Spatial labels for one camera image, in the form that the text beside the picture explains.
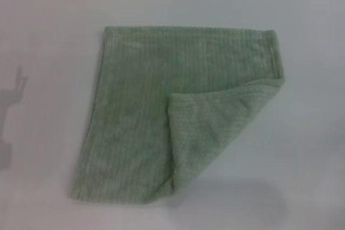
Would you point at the light green ribbed towel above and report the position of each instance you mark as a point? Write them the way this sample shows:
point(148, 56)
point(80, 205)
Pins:
point(129, 106)

